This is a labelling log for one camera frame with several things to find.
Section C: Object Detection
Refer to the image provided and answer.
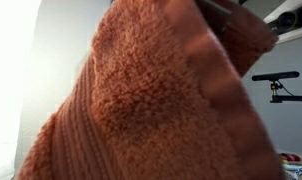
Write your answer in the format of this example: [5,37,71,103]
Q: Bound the small colourful objects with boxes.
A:
[278,152,302,165]

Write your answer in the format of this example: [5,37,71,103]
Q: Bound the orange towel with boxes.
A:
[15,0,286,180]

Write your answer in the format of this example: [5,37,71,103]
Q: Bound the tennis racket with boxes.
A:
[283,165,302,180]

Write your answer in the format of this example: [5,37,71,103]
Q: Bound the thin black camera cable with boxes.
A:
[276,80,302,106]

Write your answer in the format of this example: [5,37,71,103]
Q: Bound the black stereo camera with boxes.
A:
[251,70,301,82]

